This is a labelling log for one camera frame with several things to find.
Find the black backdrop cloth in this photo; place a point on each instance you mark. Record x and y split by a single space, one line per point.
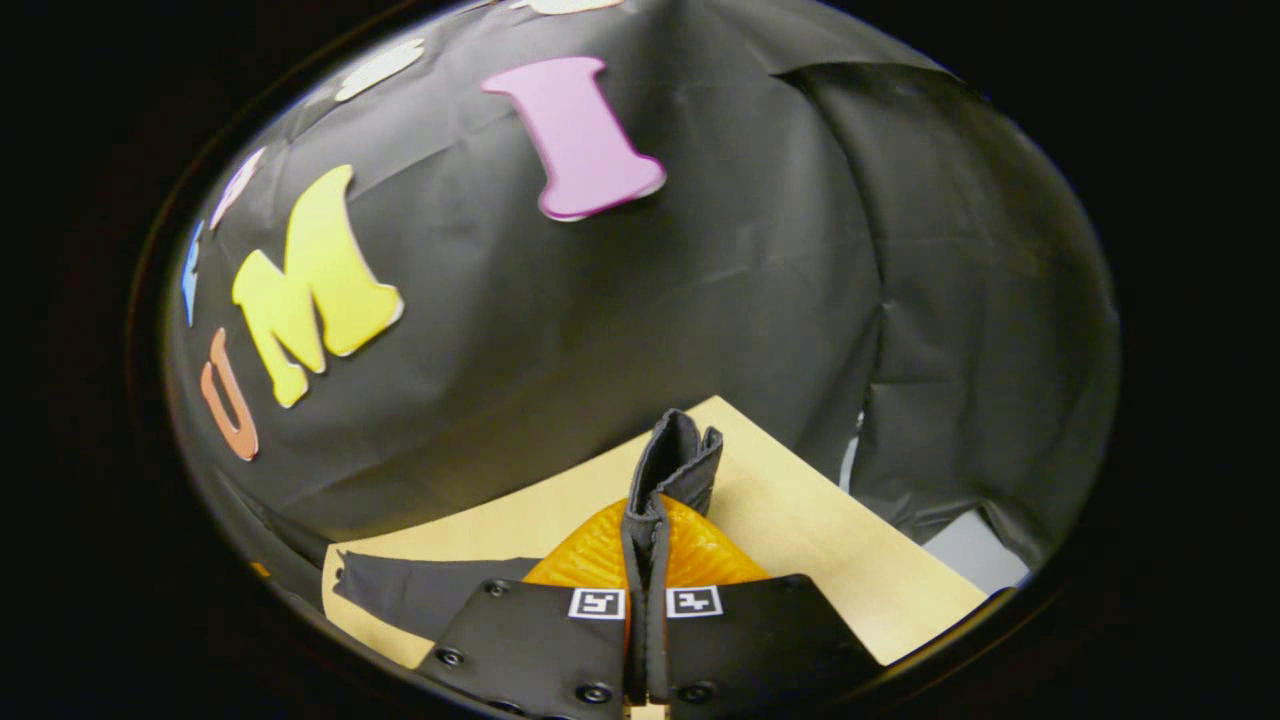
700 300

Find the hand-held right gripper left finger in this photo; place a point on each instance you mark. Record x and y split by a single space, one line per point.
540 650

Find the black jeans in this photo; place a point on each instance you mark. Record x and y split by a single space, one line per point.
680 455

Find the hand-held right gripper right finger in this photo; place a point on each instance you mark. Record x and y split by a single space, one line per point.
750 650

